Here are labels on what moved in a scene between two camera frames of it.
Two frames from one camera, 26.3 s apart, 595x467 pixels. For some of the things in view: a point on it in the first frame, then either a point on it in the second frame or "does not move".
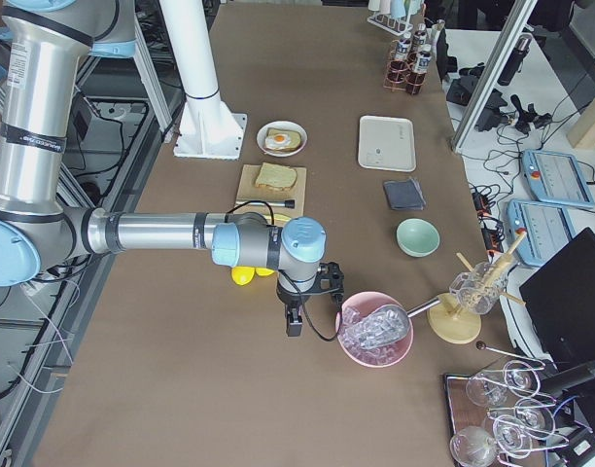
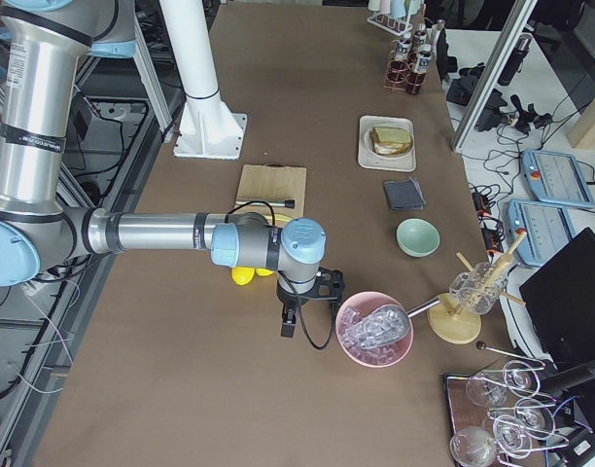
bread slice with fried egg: (282, 140) -> (393, 149)
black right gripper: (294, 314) does not move
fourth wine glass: (511, 436) does not move
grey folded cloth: (404, 195) does not move
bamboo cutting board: (249, 191) does not move
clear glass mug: (479, 289) does not move
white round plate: (281, 125) -> (367, 142)
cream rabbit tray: (386, 143) does not move
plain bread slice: (276, 176) -> (393, 135)
